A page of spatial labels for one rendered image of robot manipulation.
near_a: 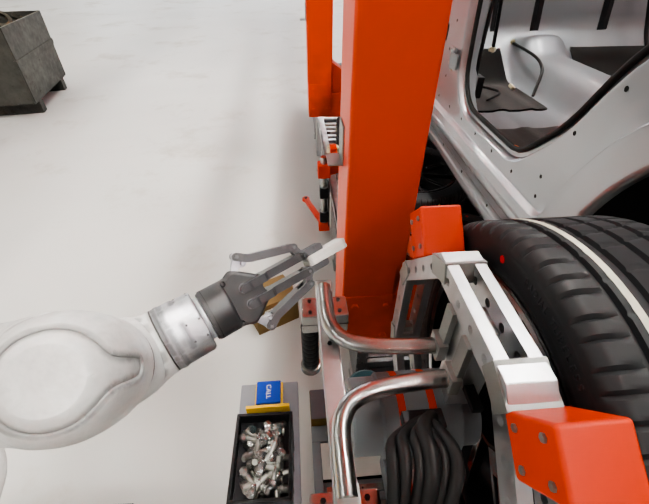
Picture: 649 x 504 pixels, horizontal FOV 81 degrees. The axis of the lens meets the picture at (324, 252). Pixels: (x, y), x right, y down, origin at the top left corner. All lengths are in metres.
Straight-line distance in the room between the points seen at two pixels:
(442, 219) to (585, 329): 0.30
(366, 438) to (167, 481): 1.11
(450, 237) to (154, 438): 1.40
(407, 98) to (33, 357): 0.67
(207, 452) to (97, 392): 1.35
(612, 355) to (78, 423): 0.49
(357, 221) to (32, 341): 0.68
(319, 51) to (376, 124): 1.95
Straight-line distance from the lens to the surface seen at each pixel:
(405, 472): 0.50
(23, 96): 5.28
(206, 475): 1.64
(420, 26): 0.75
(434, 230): 0.69
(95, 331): 0.35
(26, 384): 0.34
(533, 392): 0.50
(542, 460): 0.45
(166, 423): 1.78
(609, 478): 0.45
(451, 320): 0.58
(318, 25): 2.68
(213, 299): 0.53
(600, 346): 0.50
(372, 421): 0.66
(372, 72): 0.74
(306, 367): 0.87
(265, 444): 1.02
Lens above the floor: 1.49
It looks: 40 degrees down
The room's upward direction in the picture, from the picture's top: straight up
